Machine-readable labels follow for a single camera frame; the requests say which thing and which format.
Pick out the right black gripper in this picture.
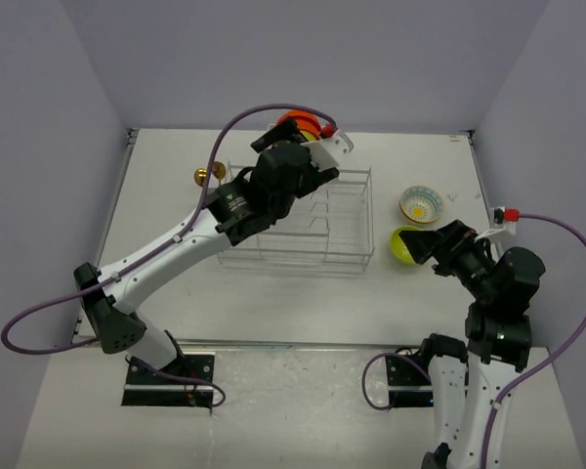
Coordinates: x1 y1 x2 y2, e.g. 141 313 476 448
400 218 498 301

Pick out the orange bowl front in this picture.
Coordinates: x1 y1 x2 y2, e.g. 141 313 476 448
292 115 321 139

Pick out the orange bowl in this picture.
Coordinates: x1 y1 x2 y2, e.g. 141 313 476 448
277 109 321 132
292 115 321 139

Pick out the lime green bowl front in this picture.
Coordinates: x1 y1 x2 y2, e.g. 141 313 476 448
390 226 419 266

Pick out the lime green bowl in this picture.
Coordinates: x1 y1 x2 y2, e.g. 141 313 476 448
390 226 419 266
299 128 320 142

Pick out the blue patterned yellow bowl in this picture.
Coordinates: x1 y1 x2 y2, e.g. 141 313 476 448
398 186 444 225

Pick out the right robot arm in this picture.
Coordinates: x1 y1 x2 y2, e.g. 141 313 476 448
399 221 546 468

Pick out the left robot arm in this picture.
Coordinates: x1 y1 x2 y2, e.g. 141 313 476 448
74 117 353 384

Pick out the orange bowl rear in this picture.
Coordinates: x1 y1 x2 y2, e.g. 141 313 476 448
277 109 321 132

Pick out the gold spoon right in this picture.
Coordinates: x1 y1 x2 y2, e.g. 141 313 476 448
211 161 227 183

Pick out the gold spoon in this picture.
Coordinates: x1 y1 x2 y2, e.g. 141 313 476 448
193 168 210 188
211 161 227 183

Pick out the gold spoon left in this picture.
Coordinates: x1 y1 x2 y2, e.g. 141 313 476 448
193 168 210 188

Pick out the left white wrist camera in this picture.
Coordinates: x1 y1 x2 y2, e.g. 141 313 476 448
302 130 355 172

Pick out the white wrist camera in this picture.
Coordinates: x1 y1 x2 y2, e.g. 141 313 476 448
476 206 521 243
302 130 355 172

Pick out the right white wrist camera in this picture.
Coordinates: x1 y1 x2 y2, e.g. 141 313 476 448
476 206 521 243

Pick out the white wire dish rack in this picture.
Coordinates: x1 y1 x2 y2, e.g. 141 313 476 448
218 168 375 273

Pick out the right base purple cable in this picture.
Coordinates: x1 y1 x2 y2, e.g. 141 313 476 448
361 353 434 411

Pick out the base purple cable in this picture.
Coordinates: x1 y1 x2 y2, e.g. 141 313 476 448
361 353 434 411
141 363 227 408

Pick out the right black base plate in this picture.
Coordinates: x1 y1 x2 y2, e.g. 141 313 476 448
385 353 434 409

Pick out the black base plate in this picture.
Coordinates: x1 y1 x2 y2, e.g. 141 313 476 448
385 353 434 409
121 352 218 408

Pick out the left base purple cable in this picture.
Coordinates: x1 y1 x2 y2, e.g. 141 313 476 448
141 363 227 408

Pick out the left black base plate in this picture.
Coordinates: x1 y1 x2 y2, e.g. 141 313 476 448
121 352 218 408

